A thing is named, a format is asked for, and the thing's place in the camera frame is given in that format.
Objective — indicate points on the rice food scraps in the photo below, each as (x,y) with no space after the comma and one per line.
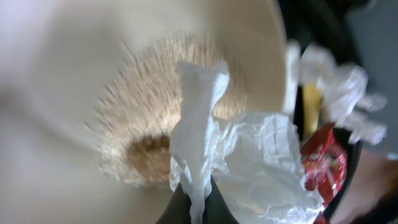
(140,106)

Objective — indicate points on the white plastic fork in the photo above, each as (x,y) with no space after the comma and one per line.
(292,67)

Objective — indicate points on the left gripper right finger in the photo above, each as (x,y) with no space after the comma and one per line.
(216,209)

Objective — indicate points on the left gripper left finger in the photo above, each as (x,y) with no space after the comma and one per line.
(178,209)

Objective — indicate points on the large cream bowl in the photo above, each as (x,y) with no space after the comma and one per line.
(57,59)

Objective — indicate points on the red snack wrapper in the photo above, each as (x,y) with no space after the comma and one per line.
(325,162)

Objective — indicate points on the yellow plastic knife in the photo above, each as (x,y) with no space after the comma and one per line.
(312,99)

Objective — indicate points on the white napkin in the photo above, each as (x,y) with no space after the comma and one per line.
(253,162)

